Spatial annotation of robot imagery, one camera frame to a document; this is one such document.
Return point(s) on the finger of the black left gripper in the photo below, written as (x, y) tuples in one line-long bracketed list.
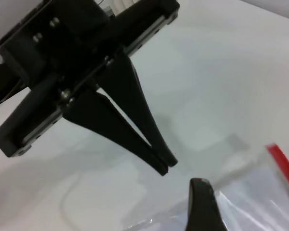
[(106, 120)]

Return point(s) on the clear plastic red-zip bag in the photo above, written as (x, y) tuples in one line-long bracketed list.
[(255, 207)]

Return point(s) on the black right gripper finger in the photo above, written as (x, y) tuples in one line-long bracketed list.
[(202, 207)]

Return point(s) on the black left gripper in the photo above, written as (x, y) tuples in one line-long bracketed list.
[(69, 48)]

